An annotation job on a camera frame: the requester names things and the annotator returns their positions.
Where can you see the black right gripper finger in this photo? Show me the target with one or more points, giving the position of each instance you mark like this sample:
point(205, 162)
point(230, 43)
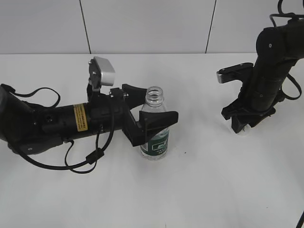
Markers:
point(239, 124)

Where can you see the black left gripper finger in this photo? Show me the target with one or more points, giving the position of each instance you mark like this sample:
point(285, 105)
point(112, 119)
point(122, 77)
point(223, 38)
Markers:
point(153, 123)
point(133, 96)

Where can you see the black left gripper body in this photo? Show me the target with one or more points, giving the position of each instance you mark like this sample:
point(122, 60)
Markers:
point(108, 113)

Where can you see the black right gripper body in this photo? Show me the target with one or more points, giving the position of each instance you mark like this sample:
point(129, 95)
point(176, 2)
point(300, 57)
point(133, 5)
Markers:
point(236, 108)

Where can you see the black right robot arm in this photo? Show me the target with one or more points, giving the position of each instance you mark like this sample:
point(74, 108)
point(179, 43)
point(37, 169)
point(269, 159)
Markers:
point(278, 50)

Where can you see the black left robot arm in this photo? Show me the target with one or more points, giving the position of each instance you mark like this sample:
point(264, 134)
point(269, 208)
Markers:
point(35, 128)

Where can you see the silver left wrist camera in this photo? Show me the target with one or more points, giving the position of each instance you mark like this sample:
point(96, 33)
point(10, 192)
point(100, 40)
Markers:
point(101, 73)

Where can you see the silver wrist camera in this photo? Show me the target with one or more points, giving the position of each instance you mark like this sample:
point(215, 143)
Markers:
point(101, 73)
point(240, 72)

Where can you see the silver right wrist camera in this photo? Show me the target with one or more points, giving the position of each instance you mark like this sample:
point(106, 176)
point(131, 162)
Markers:
point(240, 72)

